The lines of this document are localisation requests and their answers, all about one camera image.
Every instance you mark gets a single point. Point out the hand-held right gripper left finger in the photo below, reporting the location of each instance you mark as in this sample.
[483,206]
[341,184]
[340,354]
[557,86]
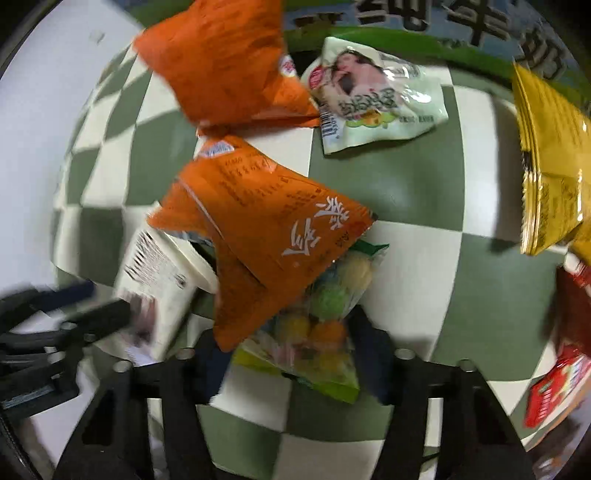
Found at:
[214,369]

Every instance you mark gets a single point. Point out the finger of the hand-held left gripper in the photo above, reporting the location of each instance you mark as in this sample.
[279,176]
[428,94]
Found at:
[101,316]
[69,294]

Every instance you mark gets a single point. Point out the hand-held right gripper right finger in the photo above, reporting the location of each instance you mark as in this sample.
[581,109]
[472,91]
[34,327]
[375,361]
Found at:
[374,364]

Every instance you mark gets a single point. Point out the white printed packet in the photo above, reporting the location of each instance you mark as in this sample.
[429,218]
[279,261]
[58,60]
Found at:
[157,286]

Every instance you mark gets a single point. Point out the clear bag of colourful candy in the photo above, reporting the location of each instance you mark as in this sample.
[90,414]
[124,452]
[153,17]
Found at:
[332,300]

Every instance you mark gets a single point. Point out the orange snack packet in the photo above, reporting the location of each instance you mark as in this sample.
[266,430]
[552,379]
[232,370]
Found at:
[221,60]
[258,221]

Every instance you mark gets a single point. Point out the green white checkered cloth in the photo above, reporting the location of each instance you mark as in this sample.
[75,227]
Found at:
[406,194]

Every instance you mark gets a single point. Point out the red green banded packet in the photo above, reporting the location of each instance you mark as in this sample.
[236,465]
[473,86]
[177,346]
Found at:
[558,392]

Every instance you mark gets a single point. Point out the pale green portrait packet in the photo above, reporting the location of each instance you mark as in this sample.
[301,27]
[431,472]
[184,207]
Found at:
[369,124]

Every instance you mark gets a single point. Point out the golden yellow snack packet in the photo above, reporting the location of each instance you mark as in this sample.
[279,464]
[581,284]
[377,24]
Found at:
[549,152]

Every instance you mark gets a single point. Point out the green printed mat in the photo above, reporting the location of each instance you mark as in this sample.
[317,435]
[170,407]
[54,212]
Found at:
[461,53]

